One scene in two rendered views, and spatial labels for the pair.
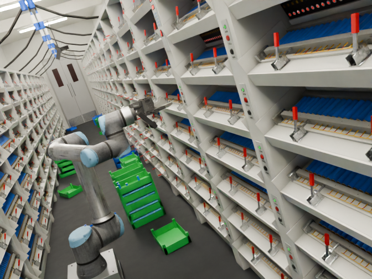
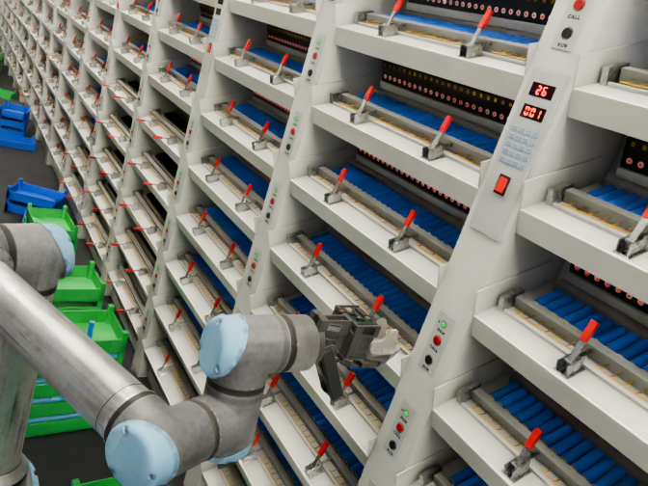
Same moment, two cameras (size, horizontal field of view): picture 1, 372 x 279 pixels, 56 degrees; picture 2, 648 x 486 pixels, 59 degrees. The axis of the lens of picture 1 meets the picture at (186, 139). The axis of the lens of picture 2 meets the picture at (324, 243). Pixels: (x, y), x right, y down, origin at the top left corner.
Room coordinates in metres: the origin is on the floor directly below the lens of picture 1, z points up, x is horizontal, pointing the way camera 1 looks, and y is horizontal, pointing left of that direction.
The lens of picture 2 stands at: (1.00, 0.57, 1.49)
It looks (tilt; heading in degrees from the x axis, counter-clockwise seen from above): 18 degrees down; 336
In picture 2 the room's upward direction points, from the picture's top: 18 degrees clockwise
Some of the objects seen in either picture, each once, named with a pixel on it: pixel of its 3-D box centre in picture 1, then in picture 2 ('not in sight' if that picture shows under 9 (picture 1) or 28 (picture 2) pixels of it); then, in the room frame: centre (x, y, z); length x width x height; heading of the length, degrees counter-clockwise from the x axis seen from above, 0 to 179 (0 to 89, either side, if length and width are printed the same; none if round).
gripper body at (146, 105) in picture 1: (143, 108); (337, 337); (1.77, 0.15, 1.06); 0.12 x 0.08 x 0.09; 104
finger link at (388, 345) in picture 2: (163, 102); (389, 342); (1.78, 0.05, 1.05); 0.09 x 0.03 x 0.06; 104
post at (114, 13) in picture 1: (152, 101); (205, 175); (3.17, 0.17, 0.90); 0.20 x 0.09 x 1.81; 104
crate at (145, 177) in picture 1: (132, 181); (74, 329); (2.84, 0.54, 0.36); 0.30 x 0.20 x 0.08; 106
